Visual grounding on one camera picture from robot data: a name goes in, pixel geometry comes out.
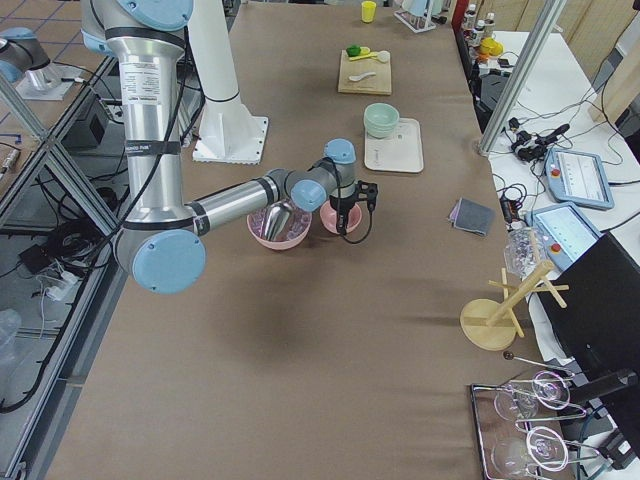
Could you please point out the large pink bowl with ice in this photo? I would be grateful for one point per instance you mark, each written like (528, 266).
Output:
(296, 234)

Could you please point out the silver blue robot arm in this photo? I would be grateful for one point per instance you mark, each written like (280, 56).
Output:
(159, 241)

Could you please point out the cream rabbit tray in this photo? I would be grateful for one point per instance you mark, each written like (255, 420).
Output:
(400, 152)

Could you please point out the wine glass rack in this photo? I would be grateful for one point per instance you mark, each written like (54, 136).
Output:
(518, 425)

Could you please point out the metal ice scoop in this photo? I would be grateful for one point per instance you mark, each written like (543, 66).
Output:
(277, 220)

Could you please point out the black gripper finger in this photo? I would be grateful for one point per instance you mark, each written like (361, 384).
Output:
(340, 222)
(346, 222)

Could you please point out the aluminium frame post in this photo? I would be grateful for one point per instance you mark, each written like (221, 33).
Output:
(536, 39)

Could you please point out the grey folded cloth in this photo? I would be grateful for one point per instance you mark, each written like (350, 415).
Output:
(469, 216)

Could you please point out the yellow plastic cup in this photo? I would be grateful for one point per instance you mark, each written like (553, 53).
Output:
(368, 11)

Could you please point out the green lime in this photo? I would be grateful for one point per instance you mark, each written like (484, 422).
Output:
(353, 50)

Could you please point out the blue teach pendant tablet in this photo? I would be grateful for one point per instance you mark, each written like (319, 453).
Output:
(578, 177)

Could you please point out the white ceramic spoon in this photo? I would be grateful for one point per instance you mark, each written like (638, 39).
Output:
(362, 76)

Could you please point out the wooden cutting board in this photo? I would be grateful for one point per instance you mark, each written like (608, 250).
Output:
(381, 84)

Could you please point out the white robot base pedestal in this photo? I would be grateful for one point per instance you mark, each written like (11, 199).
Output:
(228, 132)

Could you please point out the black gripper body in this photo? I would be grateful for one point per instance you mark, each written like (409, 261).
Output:
(346, 206)

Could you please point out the small pink bowl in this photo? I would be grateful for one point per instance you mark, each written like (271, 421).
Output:
(328, 216)

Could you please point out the second grey robot arm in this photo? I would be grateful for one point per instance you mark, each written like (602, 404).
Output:
(24, 62)

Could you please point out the wooden mug tree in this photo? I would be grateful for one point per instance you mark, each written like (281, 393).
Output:
(493, 326)

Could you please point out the cup rack with pastel cups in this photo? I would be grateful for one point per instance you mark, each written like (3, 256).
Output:
(417, 15)

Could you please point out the black monitor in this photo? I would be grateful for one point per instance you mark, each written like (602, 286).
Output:
(599, 327)

